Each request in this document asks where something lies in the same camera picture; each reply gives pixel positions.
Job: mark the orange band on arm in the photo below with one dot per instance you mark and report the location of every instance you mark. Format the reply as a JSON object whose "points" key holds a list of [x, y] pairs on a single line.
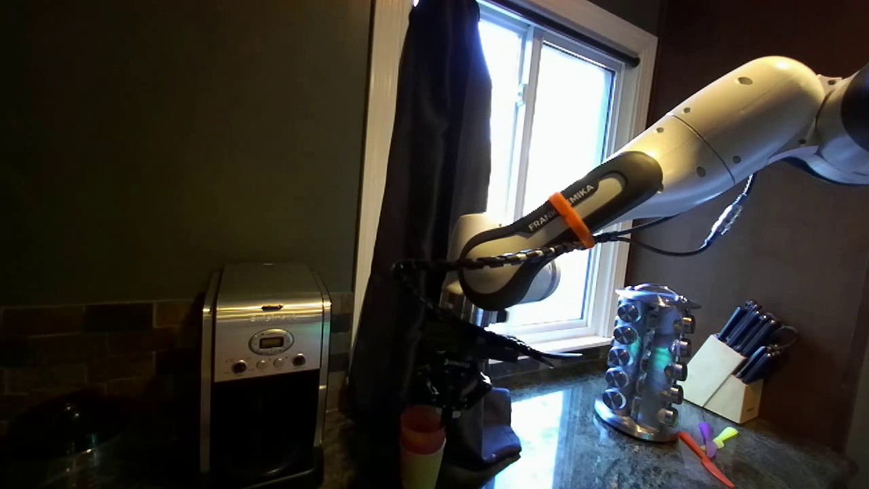
{"points": [[570, 221]]}

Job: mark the stainless steel coffee maker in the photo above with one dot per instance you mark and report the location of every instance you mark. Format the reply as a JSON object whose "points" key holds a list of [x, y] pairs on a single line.
{"points": [[266, 363]]}

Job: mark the red plastic knife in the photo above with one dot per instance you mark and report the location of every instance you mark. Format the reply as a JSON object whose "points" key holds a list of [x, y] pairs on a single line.
{"points": [[707, 460]]}

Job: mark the yellow marker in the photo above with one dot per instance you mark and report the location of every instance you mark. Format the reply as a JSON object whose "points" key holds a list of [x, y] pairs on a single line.
{"points": [[726, 437]]}

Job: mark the wooden knife block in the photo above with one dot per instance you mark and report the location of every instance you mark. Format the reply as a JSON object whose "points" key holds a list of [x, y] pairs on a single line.
{"points": [[714, 376]]}

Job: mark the metal revolving spice rack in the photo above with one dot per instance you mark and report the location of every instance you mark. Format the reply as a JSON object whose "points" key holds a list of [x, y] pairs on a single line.
{"points": [[643, 363]]}

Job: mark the small red-capped bottle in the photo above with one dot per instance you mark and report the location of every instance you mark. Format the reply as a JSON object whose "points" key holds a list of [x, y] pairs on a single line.
{"points": [[421, 471]]}

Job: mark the red plastic cup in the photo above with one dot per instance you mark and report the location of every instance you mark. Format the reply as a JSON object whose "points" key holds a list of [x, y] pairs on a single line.
{"points": [[421, 441]]}

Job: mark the purple plastic knife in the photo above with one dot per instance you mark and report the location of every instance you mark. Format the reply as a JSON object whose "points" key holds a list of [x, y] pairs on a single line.
{"points": [[707, 433]]}

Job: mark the white framed window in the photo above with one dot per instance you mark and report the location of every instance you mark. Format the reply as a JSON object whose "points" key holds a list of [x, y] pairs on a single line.
{"points": [[559, 137]]}

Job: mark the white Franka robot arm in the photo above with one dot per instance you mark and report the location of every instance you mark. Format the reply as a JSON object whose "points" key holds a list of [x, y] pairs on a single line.
{"points": [[722, 137]]}

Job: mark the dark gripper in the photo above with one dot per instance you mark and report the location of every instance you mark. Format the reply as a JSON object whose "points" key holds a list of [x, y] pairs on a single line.
{"points": [[456, 376]]}

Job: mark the dark blue curtain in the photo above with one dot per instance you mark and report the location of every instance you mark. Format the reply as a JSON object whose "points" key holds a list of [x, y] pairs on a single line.
{"points": [[424, 137]]}

